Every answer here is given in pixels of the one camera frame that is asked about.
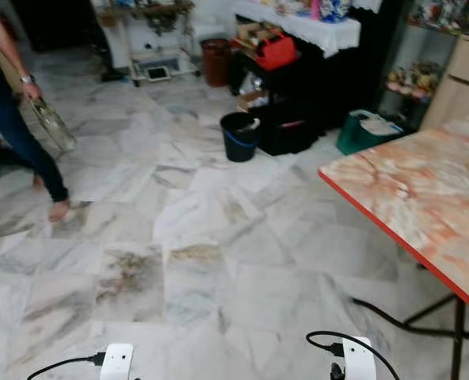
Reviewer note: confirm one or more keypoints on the clear glass dish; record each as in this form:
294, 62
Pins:
54, 125

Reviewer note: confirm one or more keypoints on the person's bare forearm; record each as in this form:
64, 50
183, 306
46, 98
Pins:
5, 43

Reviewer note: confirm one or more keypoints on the person's hand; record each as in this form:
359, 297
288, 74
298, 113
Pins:
33, 89

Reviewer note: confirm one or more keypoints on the green plastic bin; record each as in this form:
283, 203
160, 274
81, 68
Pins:
361, 134

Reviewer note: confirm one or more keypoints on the black plastic bucket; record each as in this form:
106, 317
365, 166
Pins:
239, 138

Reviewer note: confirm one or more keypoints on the black storage rack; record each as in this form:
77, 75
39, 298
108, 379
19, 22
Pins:
294, 111

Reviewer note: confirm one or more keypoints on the small cardboard box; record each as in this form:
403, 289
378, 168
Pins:
252, 100

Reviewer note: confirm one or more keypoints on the dark shelf with figurines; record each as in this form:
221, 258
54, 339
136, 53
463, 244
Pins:
413, 79

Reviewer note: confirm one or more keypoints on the light wooden drawer cabinet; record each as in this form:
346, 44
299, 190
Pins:
460, 79

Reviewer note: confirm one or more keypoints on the red bag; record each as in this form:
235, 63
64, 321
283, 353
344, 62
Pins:
276, 51

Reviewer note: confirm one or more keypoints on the brown waste bin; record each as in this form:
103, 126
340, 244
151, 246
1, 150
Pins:
215, 63

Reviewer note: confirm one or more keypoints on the table with white cloth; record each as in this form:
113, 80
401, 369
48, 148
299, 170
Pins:
314, 30

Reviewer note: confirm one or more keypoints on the blue white porcelain vase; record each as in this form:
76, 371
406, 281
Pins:
335, 9

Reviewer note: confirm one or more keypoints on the person in dark jeans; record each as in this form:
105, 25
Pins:
24, 138

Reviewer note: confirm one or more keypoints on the silver wristwatch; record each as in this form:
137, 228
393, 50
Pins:
27, 78

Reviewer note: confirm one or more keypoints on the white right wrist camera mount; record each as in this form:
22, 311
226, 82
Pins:
360, 356

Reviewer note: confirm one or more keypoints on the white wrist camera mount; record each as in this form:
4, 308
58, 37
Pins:
117, 360
360, 356

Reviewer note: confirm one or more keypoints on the black metal table frame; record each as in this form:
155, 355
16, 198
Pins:
409, 323

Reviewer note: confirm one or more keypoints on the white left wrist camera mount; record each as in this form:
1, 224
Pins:
117, 360

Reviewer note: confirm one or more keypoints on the white metal frame table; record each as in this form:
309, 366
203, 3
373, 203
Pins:
151, 36

